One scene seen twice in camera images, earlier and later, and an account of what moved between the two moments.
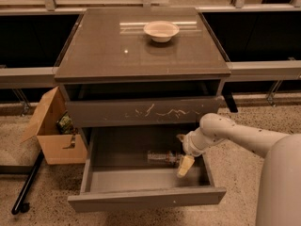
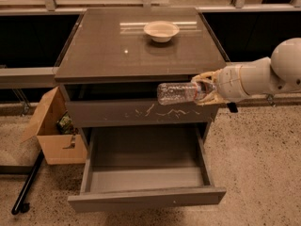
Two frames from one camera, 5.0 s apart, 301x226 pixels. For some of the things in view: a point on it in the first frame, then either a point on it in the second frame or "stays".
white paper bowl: (161, 31) stays
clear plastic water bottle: (165, 156) -> (186, 92)
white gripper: (190, 144) -> (229, 84)
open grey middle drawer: (118, 173) stays
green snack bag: (65, 123) stays
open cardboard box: (59, 149) stays
